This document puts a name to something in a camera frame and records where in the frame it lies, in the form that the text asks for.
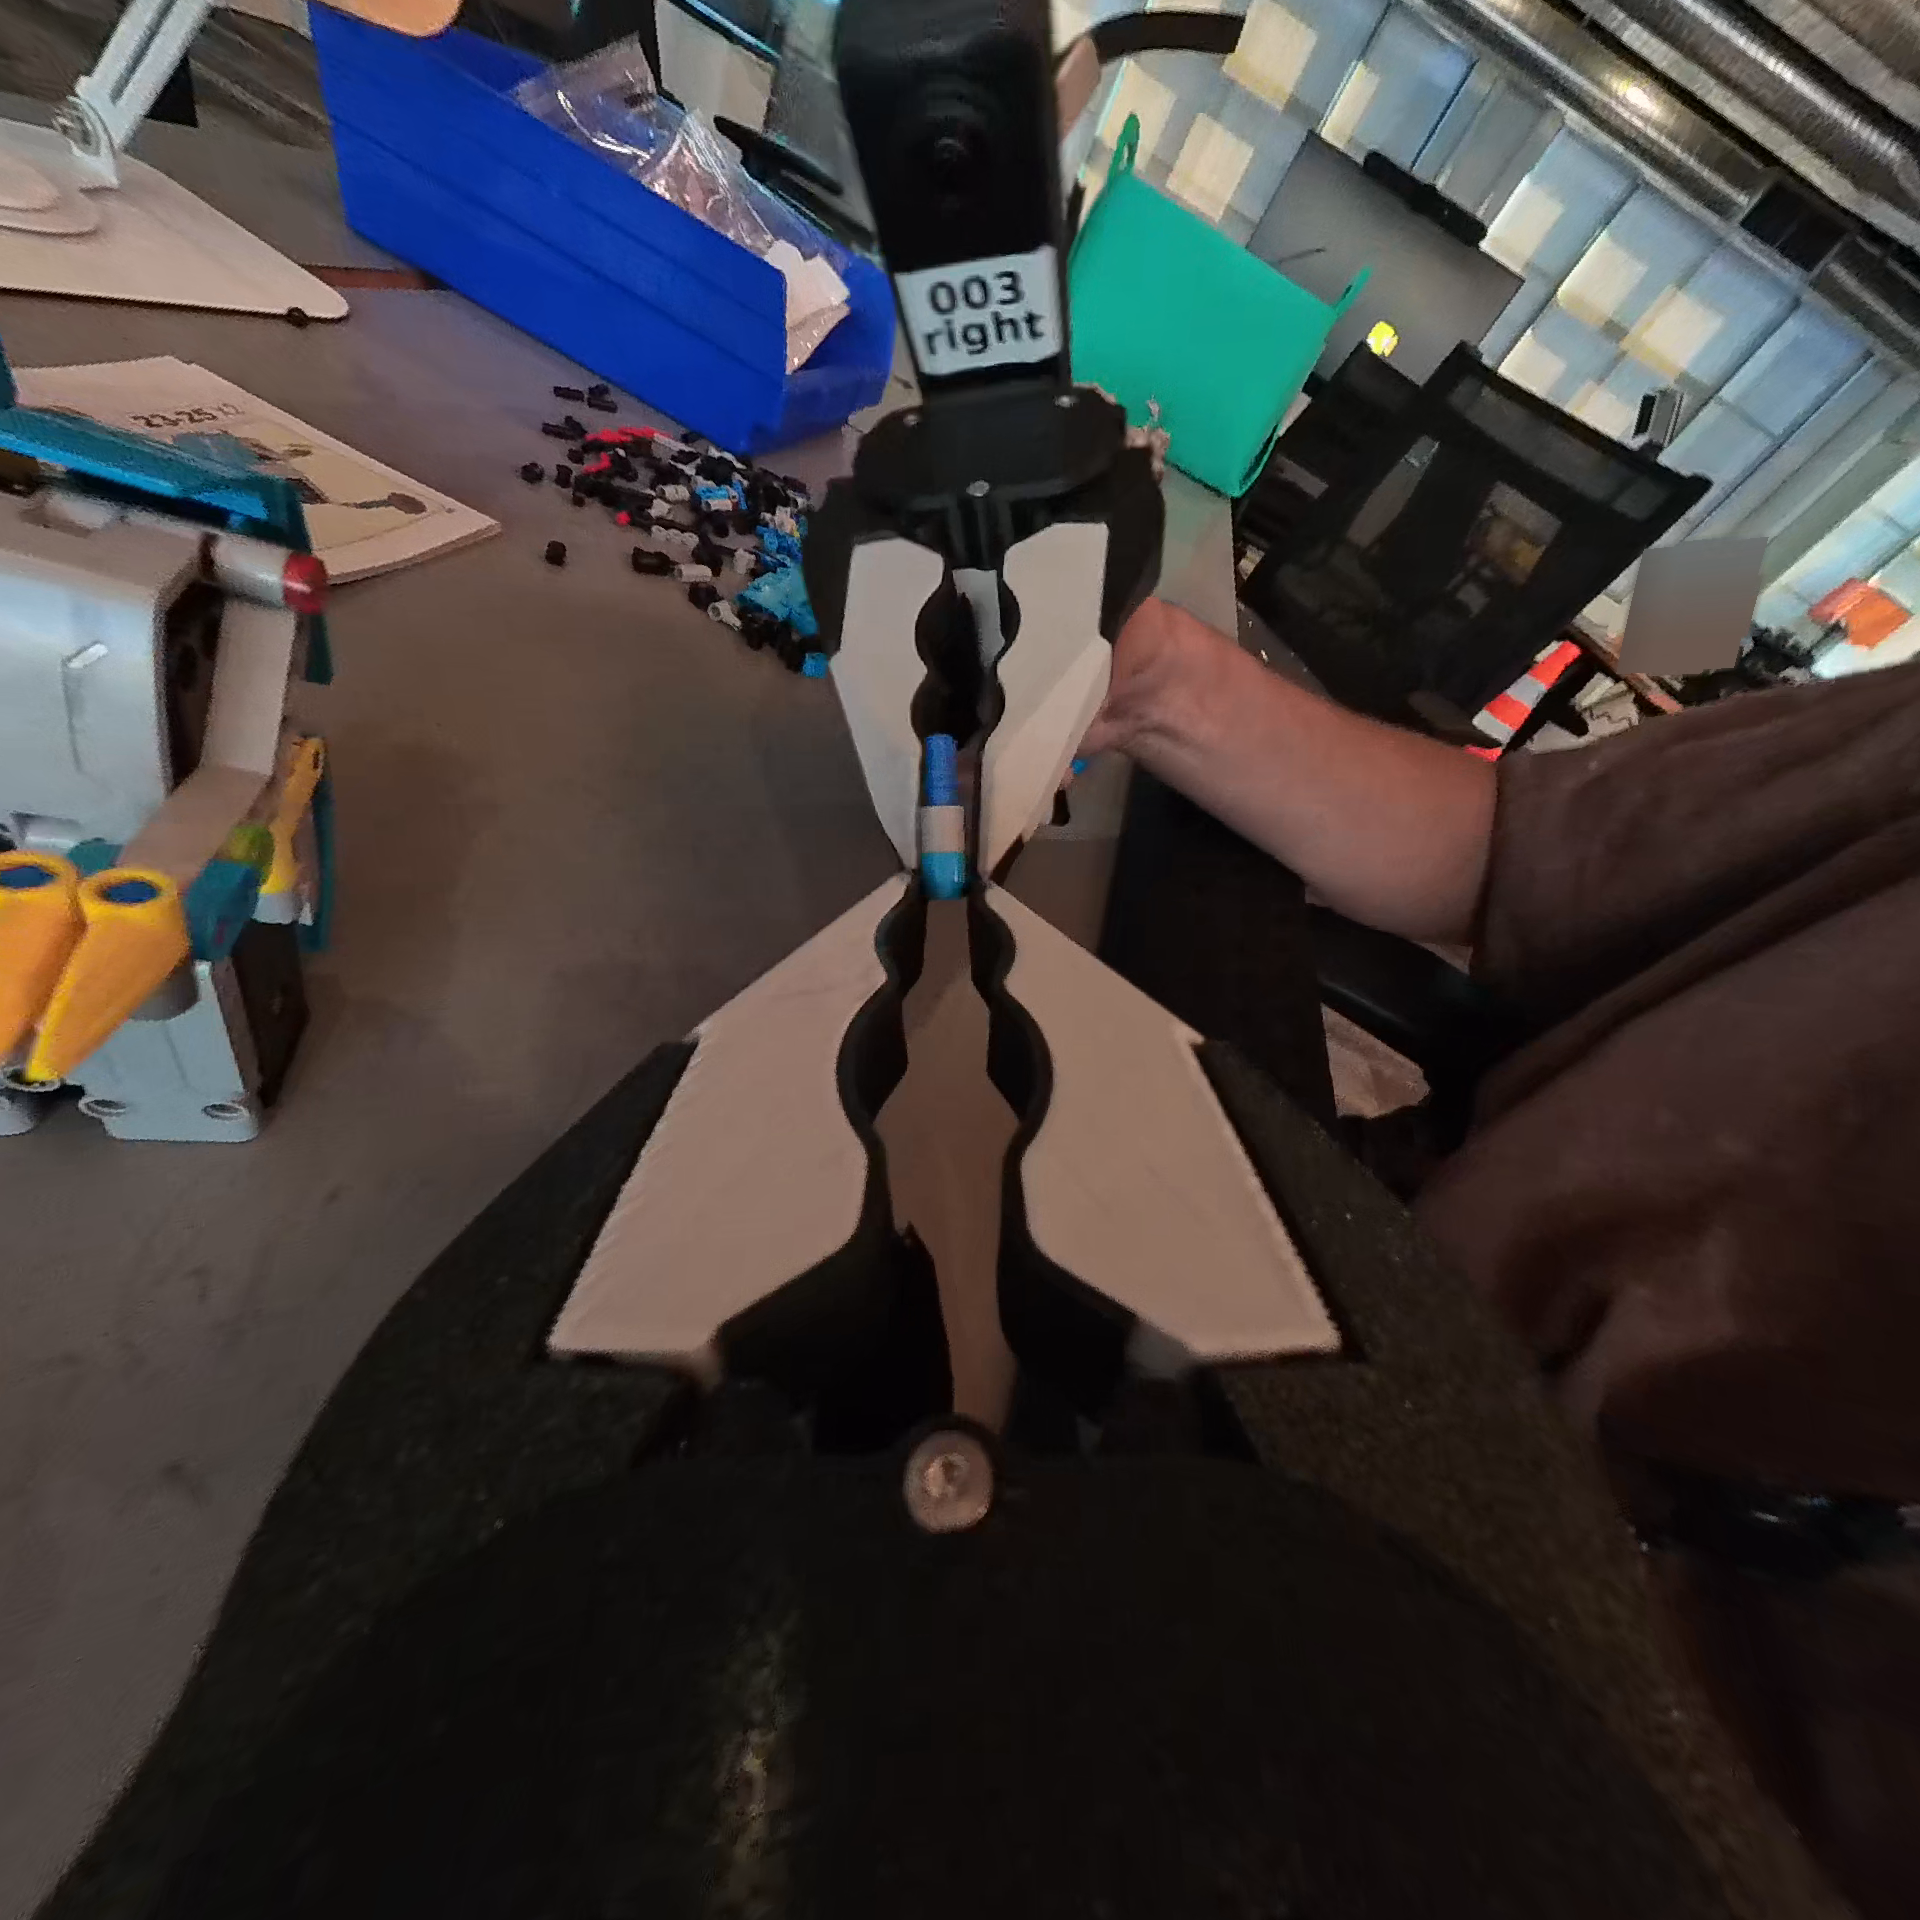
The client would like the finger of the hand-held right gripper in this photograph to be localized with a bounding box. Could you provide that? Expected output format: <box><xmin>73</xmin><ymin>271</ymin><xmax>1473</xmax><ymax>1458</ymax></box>
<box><xmin>959</xmin><ymin>521</ymin><xmax>1119</xmax><ymax>885</ymax></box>
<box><xmin>828</xmin><ymin>533</ymin><xmax>962</xmax><ymax>877</ymax></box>

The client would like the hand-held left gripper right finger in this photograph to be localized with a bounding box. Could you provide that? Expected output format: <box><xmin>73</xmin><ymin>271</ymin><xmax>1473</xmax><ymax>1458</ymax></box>
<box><xmin>967</xmin><ymin>881</ymin><xmax>1344</xmax><ymax>1365</ymax></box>

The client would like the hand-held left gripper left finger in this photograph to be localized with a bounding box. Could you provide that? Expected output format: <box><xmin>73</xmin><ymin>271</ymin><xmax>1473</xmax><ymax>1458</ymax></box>
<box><xmin>547</xmin><ymin>874</ymin><xmax>919</xmax><ymax>1380</ymax></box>

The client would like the teal short beam with pins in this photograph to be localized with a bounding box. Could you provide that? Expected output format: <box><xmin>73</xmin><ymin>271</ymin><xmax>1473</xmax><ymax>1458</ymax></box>
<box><xmin>919</xmin><ymin>731</ymin><xmax>974</xmax><ymax>905</ymax></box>

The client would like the pile of small building pieces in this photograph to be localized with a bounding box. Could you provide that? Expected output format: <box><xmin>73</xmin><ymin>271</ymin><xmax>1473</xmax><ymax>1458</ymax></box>
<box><xmin>517</xmin><ymin>380</ymin><xmax>842</xmax><ymax>680</ymax></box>

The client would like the blue grey toy robot model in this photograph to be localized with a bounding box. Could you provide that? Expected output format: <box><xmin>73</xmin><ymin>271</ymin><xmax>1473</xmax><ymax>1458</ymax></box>
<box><xmin>0</xmin><ymin>351</ymin><xmax>335</xmax><ymax>1144</ymax></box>

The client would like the person's right forearm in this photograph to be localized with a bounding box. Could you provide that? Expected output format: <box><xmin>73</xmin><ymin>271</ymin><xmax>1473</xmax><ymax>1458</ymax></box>
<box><xmin>1160</xmin><ymin>608</ymin><xmax>1503</xmax><ymax>951</ymax></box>

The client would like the white desk lamp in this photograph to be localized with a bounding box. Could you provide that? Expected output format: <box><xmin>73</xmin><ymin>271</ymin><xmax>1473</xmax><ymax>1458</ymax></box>
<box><xmin>0</xmin><ymin>0</ymin><xmax>351</xmax><ymax>328</ymax></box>

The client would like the person's right hand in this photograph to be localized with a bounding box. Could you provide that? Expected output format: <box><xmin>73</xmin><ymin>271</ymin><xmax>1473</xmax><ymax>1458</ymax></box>
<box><xmin>1077</xmin><ymin>597</ymin><xmax>1208</xmax><ymax>781</ymax></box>

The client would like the clear plastic bag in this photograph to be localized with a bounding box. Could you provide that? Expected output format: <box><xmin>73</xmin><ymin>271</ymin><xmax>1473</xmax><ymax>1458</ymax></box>
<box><xmin>512</xmin><ymin>42</ymin><xmax>849</xmax><ymax>379</ymax></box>

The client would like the teal green bag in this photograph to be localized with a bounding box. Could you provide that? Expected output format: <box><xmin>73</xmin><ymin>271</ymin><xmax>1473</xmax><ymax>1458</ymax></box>
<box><xmin>1063</xmin><ymin>111</ymin><xmax>1375</xmax><ymax>500</ymax></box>

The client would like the black office chair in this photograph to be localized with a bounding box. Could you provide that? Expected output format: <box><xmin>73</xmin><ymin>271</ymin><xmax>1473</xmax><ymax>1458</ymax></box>
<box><xmin>1239</xmin><ymin>339</ymin><xmax>1716</xmax><ymax>730</ymax></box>

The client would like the blue storage bin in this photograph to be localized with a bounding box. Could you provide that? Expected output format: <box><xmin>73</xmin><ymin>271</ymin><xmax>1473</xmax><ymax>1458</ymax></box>
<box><xmin>306</xmin><ymin>0</ymin><xmax>899</xmax><ymax>454</ymax></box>

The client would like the orange white striped cone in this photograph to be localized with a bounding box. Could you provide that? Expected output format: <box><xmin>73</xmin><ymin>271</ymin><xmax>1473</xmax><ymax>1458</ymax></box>
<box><xmin>1471</xmin><ymin>636</ymin><xmax>1584</xmax><ymax>755</ymax></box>

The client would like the folded instruction booklet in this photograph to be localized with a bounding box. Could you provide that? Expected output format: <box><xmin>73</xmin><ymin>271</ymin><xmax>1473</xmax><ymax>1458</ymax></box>
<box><xmin>13</xmin><ymin>356</ymin><xmax>503</xmax><ymax>586</ymax></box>

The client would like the person's brown clothing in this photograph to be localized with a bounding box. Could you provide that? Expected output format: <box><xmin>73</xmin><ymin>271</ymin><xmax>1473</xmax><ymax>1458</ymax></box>
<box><xmin>1416</xmin><ymin>661</ymin><xmax>1920</xmax><ymax>1920</ymax></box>

